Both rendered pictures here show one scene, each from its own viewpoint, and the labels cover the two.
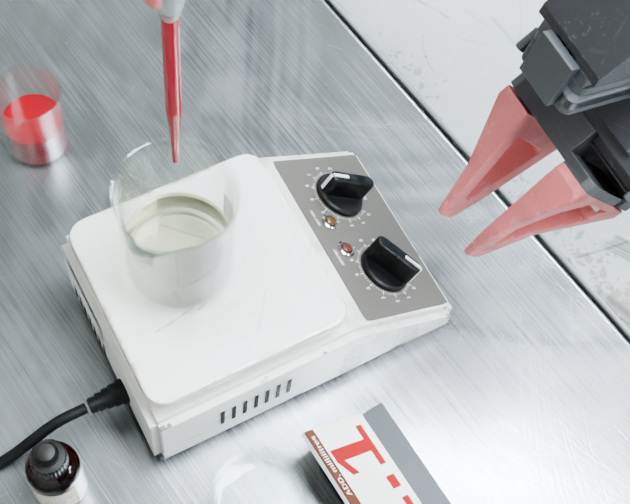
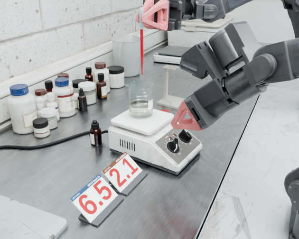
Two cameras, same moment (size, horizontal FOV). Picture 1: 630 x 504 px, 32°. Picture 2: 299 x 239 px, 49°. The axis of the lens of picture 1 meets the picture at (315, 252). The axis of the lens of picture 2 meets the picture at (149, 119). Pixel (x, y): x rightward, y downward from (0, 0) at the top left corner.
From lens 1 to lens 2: 67 cm
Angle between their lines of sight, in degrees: 59
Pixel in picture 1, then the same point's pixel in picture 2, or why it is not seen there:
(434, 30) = (255, 151)
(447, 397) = (159, 182)
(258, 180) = (168, 116)
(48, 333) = not seen: hidden behind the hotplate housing
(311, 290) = (150, 127)
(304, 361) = (137, 138)
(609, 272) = (225, 199)
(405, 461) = (135, 179)
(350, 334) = (149, 142)
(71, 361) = not seen: hidden behind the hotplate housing
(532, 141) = not seen: hidden behind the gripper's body
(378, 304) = (161, 145)
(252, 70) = (210, 134)
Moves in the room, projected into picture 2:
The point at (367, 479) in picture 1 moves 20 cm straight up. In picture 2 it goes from (123, 168) to (120, 81)
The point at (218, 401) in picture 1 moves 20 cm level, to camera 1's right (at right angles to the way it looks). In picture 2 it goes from (119, 133) to (146, 180)
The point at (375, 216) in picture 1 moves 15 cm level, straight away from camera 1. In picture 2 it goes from (187, 146) to (244, 139)
